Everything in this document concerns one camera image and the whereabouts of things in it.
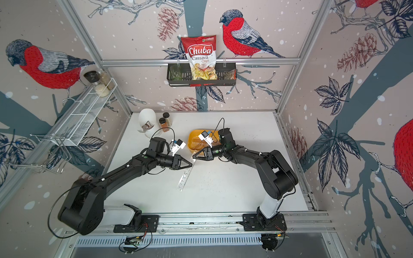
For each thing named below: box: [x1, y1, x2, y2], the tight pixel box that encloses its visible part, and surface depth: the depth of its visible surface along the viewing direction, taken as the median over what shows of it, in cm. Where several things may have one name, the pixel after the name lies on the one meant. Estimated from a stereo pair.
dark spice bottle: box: [162, 111, 173, 127], surface depth 109 cm
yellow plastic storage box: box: [187, 129, 222, 156], surface depth 98 cm
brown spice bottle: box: [158, 117, 170, 133], surface depth 106 cm
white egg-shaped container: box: [138, 108, 161, 139], surface depth 102 cm
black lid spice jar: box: [83, 70, 101, 83], surface depth 80 cm
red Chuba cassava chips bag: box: [180, 34, 218, 81], surface depth 84 cm
